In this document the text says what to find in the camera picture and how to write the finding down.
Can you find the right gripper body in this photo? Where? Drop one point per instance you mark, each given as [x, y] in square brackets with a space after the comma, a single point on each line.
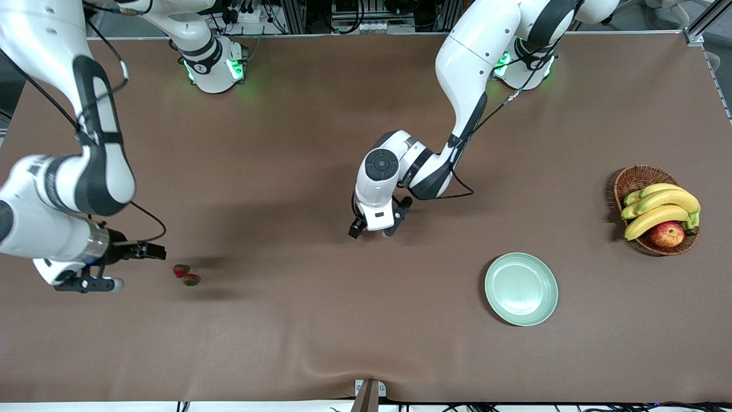
[121, 250]

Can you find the aluminium frame post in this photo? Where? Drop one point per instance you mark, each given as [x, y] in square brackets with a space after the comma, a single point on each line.
[703, 23]

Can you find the metal table clamp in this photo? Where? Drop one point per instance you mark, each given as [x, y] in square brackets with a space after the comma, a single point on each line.
[369, 400]

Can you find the brown wicker basket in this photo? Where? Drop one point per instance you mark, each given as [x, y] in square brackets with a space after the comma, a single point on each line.
[640, 176]

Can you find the white power strip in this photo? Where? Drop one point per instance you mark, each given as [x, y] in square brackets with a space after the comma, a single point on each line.
[249, 16]

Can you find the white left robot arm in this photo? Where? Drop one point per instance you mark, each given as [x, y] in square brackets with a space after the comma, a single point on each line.
[474, 57]

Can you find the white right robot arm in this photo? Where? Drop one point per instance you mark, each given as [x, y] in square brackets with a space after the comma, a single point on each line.
[34, 229]

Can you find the pale green plate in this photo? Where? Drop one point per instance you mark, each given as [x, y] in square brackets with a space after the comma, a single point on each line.
[520, 289]

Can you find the brown table cloth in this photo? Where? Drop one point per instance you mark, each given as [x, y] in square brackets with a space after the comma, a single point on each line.
[286, 332]

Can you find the white terminal block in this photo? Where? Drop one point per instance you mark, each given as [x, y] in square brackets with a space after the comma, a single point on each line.
[374, 27]

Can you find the red apple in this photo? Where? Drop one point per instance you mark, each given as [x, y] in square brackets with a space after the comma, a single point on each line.
[667, 234]

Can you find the yellow banana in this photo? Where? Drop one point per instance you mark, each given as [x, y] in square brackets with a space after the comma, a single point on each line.
[629, 212]
[669, 199]
[655, 220]
[660, 188]

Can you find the red strawberry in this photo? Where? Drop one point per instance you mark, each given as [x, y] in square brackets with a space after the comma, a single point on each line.
[191, 280]
[181, 270]

